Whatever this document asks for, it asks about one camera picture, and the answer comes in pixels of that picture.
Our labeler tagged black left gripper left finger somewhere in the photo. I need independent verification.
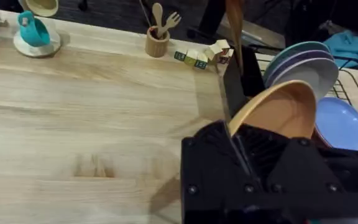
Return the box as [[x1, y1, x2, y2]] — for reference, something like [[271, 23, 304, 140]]
[[181, 120, 262, 224]]

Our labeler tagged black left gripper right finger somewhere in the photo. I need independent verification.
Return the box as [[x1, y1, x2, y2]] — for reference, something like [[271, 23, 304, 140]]
[[232, 123, 348, 197]]

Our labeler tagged blue plate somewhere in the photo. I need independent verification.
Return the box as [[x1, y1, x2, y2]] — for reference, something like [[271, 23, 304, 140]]
[[314, 96, 358, 152]]

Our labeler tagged grey plate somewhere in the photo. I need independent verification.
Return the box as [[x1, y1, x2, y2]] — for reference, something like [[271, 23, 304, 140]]
[[265, 57, 340, 101]]

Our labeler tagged purple plate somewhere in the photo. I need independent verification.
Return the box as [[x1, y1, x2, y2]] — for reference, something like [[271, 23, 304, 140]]
[[264, 49, 336, 86]]

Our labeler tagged teal plate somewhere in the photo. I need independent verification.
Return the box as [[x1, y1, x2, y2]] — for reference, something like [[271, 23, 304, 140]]
[[263, 40, 332, 82]]

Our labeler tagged heap of toy blocks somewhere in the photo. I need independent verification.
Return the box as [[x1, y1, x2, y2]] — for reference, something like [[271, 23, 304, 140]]
[[173, 39, 234, 71]]

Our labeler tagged blue cloth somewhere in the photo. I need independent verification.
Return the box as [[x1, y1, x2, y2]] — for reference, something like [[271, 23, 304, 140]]
[[323, 30, 358, 70]]

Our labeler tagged round wooden cutlery holder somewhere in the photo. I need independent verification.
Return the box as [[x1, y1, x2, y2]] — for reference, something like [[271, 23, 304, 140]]
[[144, 26, 171, 58]]

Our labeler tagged brown wooden spoon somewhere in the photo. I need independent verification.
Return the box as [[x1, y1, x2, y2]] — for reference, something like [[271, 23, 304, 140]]
[[224, 0, 246, 76]]

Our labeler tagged pale wooden fork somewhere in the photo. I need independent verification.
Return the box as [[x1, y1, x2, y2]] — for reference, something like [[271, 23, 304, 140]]
[[157, 11, 182, 39]]

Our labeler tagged pale wooden spoon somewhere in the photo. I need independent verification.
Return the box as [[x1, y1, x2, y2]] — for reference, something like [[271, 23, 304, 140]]
[[152, 2, 165, 39]]

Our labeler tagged white saucer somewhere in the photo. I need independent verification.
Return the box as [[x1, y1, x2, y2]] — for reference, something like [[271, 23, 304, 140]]
[[12, 28, 62, 58]]

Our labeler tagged teal cup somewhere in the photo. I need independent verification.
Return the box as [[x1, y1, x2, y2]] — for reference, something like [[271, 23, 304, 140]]
[[17, 10, 52, 48]]

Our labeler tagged cream bowl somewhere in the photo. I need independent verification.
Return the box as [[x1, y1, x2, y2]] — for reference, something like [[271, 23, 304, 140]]
[[18, 0, 60, 18]]

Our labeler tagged black wire dish rack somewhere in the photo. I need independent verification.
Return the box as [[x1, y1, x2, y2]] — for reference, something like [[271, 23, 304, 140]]
[[216, 43, 358, 126]]

